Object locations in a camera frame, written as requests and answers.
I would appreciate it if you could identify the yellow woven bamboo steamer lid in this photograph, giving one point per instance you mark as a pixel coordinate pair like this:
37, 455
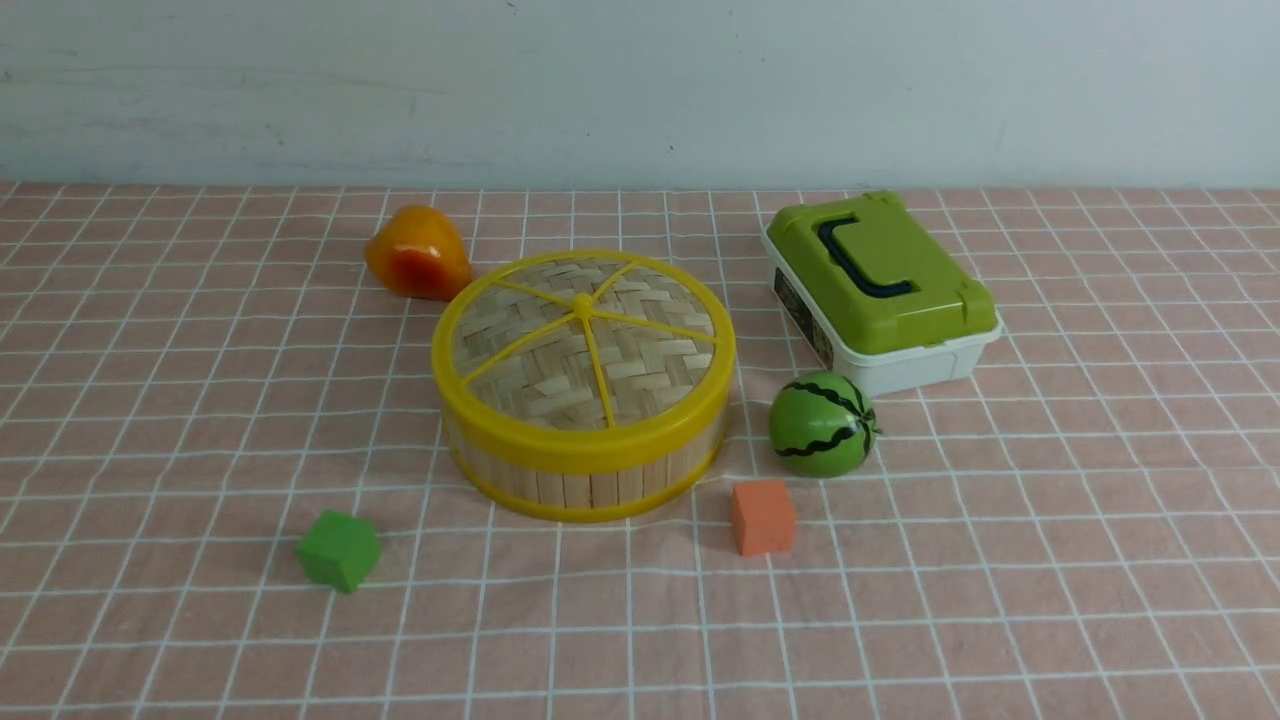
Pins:
583, 362

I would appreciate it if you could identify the pink checked tablecloth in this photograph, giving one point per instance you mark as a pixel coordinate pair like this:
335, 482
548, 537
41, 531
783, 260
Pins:
1086, 528

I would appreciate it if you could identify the green lidded white storage box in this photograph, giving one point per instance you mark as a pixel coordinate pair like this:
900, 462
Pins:
876, 297

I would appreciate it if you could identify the green foam cube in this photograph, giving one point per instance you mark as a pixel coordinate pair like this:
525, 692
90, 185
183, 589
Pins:
339, 550

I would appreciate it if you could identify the bamboo steamer basket yellow rim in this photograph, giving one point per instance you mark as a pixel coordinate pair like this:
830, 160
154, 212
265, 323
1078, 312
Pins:
639, 477

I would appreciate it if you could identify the orange yellow toy mango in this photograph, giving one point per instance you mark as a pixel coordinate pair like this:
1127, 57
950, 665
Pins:
420, 254

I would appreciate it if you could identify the orange foam cube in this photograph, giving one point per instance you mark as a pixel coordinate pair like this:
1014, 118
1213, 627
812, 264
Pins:
763, 517

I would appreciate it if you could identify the green toy watermelon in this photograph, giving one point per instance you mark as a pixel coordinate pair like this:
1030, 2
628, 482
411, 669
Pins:
822, 426

